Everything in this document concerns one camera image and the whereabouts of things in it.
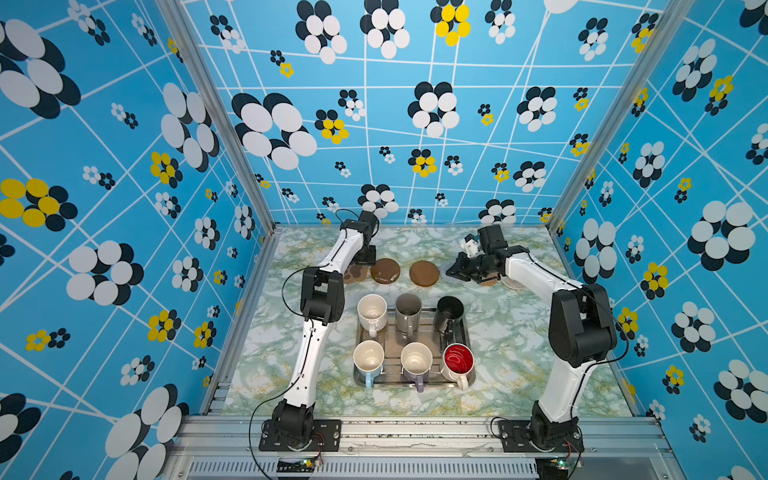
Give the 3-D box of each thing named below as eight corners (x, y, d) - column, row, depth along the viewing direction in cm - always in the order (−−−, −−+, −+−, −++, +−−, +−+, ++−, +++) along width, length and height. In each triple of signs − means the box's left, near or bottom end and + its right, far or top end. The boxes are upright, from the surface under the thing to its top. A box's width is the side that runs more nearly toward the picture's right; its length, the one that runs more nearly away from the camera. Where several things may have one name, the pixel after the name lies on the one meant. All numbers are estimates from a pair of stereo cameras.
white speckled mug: (358, 344, 91) (355, 330, 84) (361, 308, 99) (358, 293, 91) (387, 344, 91) (386, 330, 84) (387, 308, 99) (386, 293, 91)
